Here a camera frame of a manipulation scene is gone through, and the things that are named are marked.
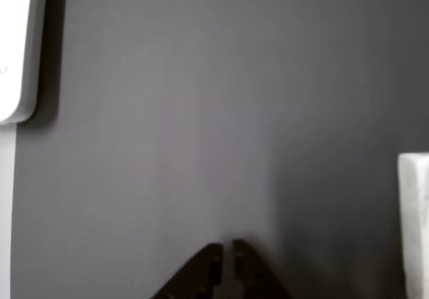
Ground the white plate with two holes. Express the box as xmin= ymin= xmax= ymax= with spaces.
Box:
xmin=0 ymin=0 xmax=50 ymax=126

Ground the grey table mat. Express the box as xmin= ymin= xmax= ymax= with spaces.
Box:
xmin=11 ymin=0 xmax=429 ymax=299

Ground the white block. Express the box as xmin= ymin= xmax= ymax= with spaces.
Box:
xmin=397 ymin=152 xmax=429 ymax=299

